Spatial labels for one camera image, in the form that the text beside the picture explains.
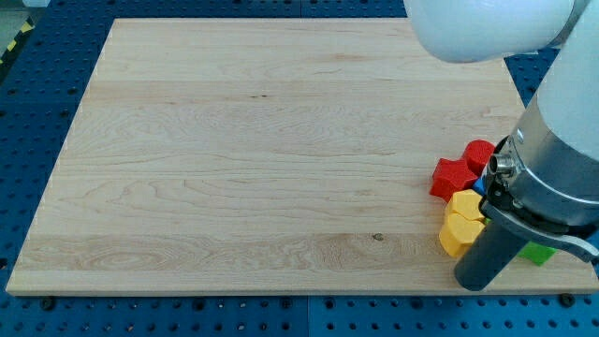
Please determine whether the blue block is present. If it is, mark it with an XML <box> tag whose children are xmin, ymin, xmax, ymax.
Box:
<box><xmin>472</xmin><ymin>177</ymin><xmax>486</xmax><ymax>196</ymax></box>

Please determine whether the red star block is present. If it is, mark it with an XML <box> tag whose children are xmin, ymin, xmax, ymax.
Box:
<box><xmin>429</xmin><ymin>158</ymin><xmax>478</xmax><ymax>202</ymax></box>

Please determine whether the red hexagon block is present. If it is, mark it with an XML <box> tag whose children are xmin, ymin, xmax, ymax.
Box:
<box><xmin>461</xmin><ymin>139</ymin><xmax>495</xmax><ymax>176</ymax></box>

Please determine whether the silver tool flange mount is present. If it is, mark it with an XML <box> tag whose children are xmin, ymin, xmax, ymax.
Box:
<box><xmin>478</xmin><ymin>100</ymin><xmax>598</xmax><ymax>262</ymax></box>

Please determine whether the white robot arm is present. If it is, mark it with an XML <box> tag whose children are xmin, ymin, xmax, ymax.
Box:
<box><xmin>405</xmin><ymin>0</ymin><xmax>598</xmax><ymax>291</ymax></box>

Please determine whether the green block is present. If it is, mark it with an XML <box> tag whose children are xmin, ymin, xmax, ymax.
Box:
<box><xmin>518</xmin><ymin>242</ymin><xmax>557</xmax><ymax>267</ymax></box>

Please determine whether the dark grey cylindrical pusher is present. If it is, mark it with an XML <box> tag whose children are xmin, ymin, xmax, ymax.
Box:
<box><xmin>454</xmin><ymin>221</ymin><xmax>528</xmax><ymax>291</ymax></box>

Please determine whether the yellow hexagon block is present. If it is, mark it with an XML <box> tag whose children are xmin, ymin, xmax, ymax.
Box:
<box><xmin>444</xmin><ymin>189</ymin><xmax>485</xmax><ymax>221</ymax></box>

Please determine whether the wooden board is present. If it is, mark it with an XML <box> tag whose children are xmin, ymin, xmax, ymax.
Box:
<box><xmin>5</xmin><ymin>18</ymin><xmax>599</xmax><ymax>297</ymax></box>

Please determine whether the yellow heart block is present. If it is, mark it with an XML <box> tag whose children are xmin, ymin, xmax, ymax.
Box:
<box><xmin>438</xmin><ymin>213</ymin><xmax>485</xmax><ymax>258</ymax></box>

